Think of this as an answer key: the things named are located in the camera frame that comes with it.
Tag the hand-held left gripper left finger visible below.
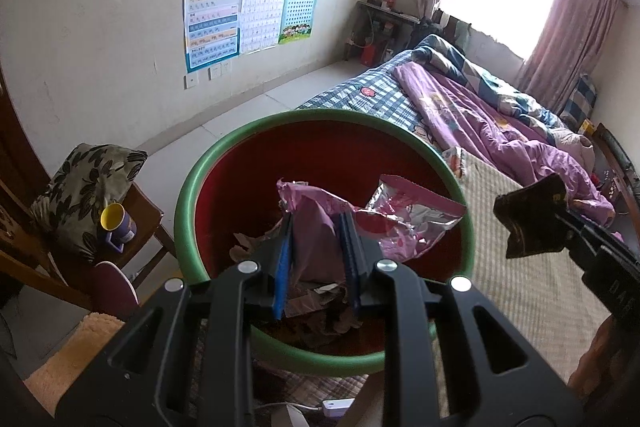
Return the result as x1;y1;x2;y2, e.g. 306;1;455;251
52;213;296;427

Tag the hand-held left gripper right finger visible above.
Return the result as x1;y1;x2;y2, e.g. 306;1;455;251
339;212;586;427

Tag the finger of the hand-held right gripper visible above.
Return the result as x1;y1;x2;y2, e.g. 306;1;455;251
550;207;601;253

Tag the dark brown wrapper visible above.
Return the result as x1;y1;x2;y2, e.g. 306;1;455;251
492;173;568;260

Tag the pink foil wrapper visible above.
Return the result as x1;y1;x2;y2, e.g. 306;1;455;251
276;174;468;283

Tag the red bin with green rim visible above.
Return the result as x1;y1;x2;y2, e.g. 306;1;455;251
174;108;476;378

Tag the person's right forearm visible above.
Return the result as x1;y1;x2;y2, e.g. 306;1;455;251
567;314;626;403

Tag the dark wooden headboard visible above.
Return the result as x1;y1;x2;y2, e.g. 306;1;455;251
590;122;640;218

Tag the blue checked bag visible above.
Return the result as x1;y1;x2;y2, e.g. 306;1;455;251
560;74;599;130

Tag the white power adapter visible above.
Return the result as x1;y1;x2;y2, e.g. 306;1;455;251
321;398;357;419

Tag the purple quilt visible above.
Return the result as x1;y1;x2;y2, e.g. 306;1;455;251
392;62;616;223

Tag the wooden chair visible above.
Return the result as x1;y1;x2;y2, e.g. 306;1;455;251
0;177;177;313

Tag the purple cup yellow inside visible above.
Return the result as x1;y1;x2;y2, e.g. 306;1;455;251
100;202;138;253

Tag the blue white patchwork quilt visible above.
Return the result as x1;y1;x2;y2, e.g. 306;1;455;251
412;34;568;142

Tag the maroon round stool seat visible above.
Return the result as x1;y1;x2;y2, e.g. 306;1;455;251
90;261;140;322

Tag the blue plaid bed sheet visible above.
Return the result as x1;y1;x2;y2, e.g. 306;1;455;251
297;49;451;168

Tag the floral leaf cushion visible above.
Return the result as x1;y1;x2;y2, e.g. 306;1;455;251
30;143;149;265

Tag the beige fluffy rug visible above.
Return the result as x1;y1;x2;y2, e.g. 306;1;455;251
22;312;126;418

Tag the dark small desk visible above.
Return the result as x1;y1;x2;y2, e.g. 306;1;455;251
345;0;421;68

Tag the white cable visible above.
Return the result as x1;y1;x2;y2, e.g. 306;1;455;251
255;402;323;413

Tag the blue chart wall poster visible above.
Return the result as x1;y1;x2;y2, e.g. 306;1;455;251
183;0;246;74

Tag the white chart wall poster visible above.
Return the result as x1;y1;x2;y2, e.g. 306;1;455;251
239;0;291;56

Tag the teal number wall poster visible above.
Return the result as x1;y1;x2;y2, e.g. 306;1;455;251
277;0;321;45

